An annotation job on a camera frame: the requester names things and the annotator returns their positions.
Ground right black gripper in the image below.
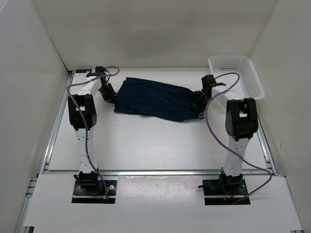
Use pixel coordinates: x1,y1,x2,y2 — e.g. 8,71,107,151
192,91,213,114

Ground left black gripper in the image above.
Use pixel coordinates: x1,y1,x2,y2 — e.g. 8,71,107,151
98,83,118,105

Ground navy blue shorts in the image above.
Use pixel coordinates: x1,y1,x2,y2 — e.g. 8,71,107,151
114,77,203,122

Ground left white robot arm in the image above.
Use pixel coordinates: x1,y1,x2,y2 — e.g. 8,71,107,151
66,66,120,198

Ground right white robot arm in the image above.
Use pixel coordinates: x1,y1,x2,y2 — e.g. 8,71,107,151
194,75,258,195

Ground white plastic basket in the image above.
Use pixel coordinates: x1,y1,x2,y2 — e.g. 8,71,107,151
208,55,265,100

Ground aluminium right side rail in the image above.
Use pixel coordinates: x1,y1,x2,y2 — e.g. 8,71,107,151
251,114,278,176

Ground aluminium rail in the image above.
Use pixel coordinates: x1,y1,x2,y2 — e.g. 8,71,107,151
251,114,278,176
36,71,74,178
100,169,221,176

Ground aluminium front rail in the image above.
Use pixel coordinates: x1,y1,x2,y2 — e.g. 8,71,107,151
100,169,221,176

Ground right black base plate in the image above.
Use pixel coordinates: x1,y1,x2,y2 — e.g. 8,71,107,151
198,179,251,206

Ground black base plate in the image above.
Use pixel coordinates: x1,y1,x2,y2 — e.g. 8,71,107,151
71,180,117,204
198,179,251,206

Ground aluminium left side rail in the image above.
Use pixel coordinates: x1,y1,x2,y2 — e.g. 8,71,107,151
36,71,74,178

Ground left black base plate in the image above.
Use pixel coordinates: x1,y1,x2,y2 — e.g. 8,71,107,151
71,180,117,204

